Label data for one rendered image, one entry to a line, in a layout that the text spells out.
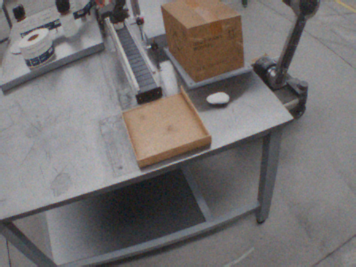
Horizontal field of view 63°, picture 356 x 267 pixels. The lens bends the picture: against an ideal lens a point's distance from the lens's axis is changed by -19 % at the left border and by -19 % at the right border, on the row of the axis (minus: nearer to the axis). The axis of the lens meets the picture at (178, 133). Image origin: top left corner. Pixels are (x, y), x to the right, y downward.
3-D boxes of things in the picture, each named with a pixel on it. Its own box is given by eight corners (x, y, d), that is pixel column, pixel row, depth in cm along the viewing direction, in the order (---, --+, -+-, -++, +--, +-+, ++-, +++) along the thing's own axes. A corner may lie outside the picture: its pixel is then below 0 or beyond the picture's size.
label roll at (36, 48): (25, 56, 182) (18, 38, 172) (54, 44, 186) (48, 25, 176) (26, 71, 169) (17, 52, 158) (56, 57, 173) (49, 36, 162)
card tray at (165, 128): (121, 113, 138) (118, 106, 135) (182, 92, 142) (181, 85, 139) (139, 168, 118) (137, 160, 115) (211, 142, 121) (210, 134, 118)
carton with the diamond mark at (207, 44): (168, 51, 162) (160, 4, 143) (213, 37, 166) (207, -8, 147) (195, 83, 142) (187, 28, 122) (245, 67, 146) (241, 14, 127)
